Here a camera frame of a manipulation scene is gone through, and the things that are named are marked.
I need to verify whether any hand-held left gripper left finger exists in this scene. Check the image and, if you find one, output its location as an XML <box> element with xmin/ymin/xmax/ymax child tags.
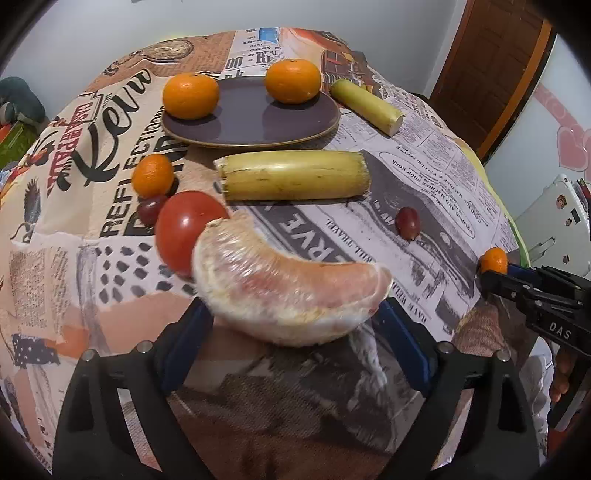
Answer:
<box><xmin>53</xmin><ymin>298</ymin><xmax>215</xmax><ymax>480</ymax></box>

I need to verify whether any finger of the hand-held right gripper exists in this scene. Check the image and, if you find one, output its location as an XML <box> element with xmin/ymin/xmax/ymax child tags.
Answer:
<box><xmin>506</xmin><ymin>263</ymin><xmax>555</xmax><ymax>283</ymax></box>
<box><xmin>479</xmin><ymin>270</ymin><xmax>536</xmax><ymax>308</ymax></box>

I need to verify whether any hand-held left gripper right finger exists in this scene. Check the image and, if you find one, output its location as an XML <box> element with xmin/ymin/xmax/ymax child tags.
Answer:
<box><xmin>375</xmin><ymin>298</ymin><xmax>542</xmax><ymax>480</ymax></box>

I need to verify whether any tiny mandarin orange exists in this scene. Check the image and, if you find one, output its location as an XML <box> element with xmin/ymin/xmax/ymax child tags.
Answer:
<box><xmin>480</xmin><ymin>247</ymin><xmax>509</xmax><ymax>276</ymax></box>

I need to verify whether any peeled pomelo segment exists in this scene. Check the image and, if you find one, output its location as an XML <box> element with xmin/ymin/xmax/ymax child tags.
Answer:
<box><xmin>191</xmin><ymin>213</ymin><xmax>393</xmax><ymax>348</ymax></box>

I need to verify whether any person's right hand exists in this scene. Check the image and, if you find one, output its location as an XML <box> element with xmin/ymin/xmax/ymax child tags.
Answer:
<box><xmin>549</xmin><ymin>346</ymin><xmax>571</xmax><ymax>404</ymax></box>

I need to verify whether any white plastic appliance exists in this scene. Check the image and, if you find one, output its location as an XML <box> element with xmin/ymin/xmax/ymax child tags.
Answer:
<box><xmin>514</xmin><ymin>173</ymin><xmax>591</xmax><ymax>278</ymax></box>

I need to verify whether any red grape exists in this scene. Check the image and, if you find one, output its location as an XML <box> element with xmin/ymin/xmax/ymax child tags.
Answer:
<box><xmin>137</xmin><ymin>194</ymin><xmax>169</xmax><ymax>226</ymax></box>
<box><xmin>396</xmin><ymin>207</ymin><xmax>422</xmax><ymax>241</ymax></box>

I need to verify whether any red tomato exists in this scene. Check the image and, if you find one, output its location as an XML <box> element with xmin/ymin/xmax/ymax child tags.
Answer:
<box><xmin>154</xmin><ymin>190</ymin><xmax>232</xmax><ymax>278</ymax></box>

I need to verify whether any small mandarin orange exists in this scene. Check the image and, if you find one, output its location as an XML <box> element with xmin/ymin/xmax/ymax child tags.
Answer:
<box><xmin>131</xmin><ymin>154</ymin><xmax>176</xmax><ymax>197</ymax></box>

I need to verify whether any long thick banana piece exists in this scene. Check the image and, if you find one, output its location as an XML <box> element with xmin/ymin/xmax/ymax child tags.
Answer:
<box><xmin>213</xmin><ymin>150</ymin><xmax>371</xmax><ymax>202</ymax></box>

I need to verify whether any brown wooden door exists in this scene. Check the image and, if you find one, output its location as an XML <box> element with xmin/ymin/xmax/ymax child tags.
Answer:
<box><xmin>428</xmin><ymin>0</ymin><xmax>557</xmax><ymax>163</ymax></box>

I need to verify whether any short thin banana piece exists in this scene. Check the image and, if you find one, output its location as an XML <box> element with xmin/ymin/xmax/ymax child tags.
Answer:
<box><xmin>329</xmin><ymin>78</ymin><xmax>405</xmax><ymax>138</ymax></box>

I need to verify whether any purple oval plate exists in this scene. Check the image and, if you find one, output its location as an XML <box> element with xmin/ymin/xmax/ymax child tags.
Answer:
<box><xmin>161</xmin><ymin>76</ymin><xmax>341</xmax><ymax>149</ymax></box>

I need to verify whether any large orange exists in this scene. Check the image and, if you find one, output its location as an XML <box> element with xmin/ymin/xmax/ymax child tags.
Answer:
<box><xmin>264</xmin><ymin>58</ymin><xmax>322</xmax><ymax>105</ymax></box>
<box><xmin>162</xmin><ymin>73</ymin><xmax>221</xmax><ymax>121</ymax></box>

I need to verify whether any green cardboard box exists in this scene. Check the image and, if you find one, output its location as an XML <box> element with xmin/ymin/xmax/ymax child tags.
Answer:
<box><xmin>0</xmin><ymin>120</ymin><xmax>38</xmax><ymax>168</ymax></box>

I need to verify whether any grey-green plush toy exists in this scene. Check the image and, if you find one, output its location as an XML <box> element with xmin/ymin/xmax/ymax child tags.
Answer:
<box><xmin>0</xmin><ymin>76</ymin><xmax>48</xmax><ymax>124</ymax></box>

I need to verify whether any pink heart wall decal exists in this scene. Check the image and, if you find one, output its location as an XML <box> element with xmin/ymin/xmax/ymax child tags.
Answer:
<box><xmin>531</xmin><ymin>69</ymin><xmax>591</xmax><ymax>172</ymax></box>

